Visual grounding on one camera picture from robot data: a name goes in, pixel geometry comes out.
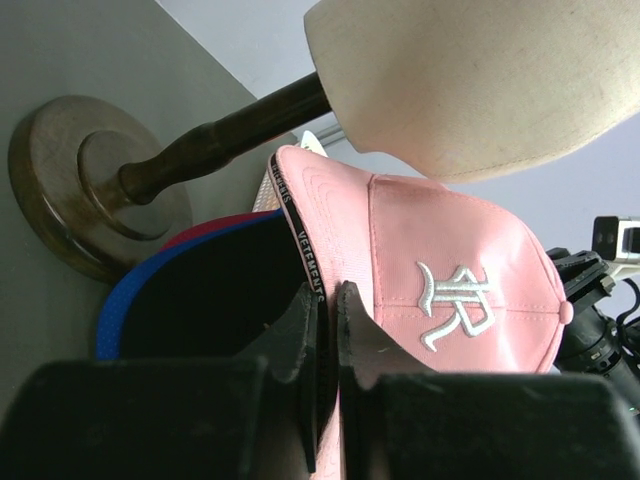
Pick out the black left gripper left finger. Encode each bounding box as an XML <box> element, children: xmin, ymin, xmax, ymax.
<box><xmin>1</xmin><ymin>285</ymin><xmax>318</xmax><ymax>479</ymax></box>

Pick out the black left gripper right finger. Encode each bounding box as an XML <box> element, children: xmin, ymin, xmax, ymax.
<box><xmin>337</xmin><ymin>282</ymin><xmax>639</xmax><ymax>479</ymax></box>

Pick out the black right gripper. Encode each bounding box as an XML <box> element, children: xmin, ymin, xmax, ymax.
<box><xmin>547</xmin><ymin>248</ymin><xmax>639</xmax><ymax>380</ymax></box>

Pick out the black cap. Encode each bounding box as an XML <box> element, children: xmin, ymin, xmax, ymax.
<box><xmin>118</xmin><ymin>214</ymin><xmax>306</xmax><ymax>359</ymax></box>

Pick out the light pink cap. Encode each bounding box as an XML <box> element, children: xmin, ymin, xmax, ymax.
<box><xmin>268</xmin><ymin>144</ymin><xmax>575</xmax><ymax>480</ymax></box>

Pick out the blue cap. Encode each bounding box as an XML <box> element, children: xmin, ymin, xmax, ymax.
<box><xmin>94</xmin><ymin>209</ymin><xmax>283</xmax><ymax>361</ymax></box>

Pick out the white perforated basket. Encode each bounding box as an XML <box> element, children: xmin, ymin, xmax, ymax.
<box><xmin>252</xmin><ymin>130</ymin><xmax>327</xmax><ymax>213</ymax></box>

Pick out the beige mannequin head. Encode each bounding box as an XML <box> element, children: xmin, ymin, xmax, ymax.
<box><xmin>304</xmin><ymin>0</ymin><xmax>639</xmax><ymax>183</ymax></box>

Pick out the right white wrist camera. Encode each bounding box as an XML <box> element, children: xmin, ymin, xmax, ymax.
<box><xmin>591</xmin><ymin>216</ymin><xmax>640</xmax><ymax>281</ymax></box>

